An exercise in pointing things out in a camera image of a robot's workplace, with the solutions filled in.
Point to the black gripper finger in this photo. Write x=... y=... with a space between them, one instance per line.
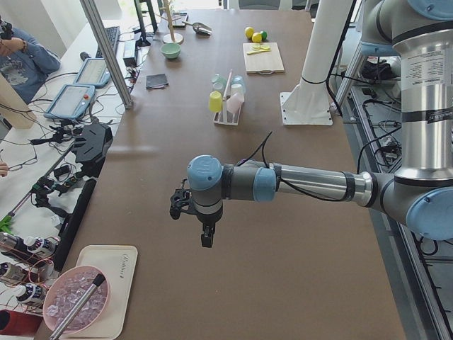
x=207 y=237

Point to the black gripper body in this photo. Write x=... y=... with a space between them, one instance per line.
x=208 y=223

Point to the pink cup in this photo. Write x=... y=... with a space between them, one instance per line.
x=234 y=103

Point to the mint green cup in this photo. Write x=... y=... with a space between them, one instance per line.
x=219 y=78

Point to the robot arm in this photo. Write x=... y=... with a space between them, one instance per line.
x=419 y=193

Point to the yellow cup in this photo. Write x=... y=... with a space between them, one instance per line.
x=215 y=102

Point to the grey white cup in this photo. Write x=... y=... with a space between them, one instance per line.
x=218 y=87

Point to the light blue cup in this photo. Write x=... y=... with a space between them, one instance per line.
x=238 y=79

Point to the cream plastic tray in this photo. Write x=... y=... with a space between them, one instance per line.
x=117 y=262

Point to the pink bowl with ice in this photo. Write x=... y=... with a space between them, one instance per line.
x=67 y=290

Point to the labelled drink bottle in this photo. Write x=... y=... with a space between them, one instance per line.
x=30 y=294
x=39 y=246

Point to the wooden cutting board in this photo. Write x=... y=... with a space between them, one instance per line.
x=263 y=63

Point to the mint green bowl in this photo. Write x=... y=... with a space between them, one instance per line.
x=170 y=50

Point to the yellow plastic knife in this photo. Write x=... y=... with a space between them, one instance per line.
x=254 y=52

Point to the lower teach pendant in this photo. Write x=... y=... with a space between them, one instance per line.
x=71 y=102

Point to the teach pendant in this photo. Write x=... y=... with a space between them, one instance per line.
x=93 y=72
x=71 y=102

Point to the wooden mug tree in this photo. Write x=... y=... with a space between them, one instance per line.
x=172 y=36

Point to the upper teach pendant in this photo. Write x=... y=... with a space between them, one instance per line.
x=93 y=72

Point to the yellow lemon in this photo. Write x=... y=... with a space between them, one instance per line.
x=249 y=31
x=257 y=37

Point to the metal scoop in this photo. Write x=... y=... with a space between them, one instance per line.
x=199 y=28

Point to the black keyboard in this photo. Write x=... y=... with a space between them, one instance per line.
x=113 y=34

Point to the seated person in blue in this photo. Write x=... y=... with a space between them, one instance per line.
x=25 y=63

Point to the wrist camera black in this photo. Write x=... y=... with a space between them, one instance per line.
x=181 y=201

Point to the white wire cup rack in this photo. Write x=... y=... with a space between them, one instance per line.
x=224 y=117

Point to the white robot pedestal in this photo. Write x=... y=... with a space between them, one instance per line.
x=308 y=103

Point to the aluminium frame post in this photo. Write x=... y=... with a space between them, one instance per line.
x=96 y=24

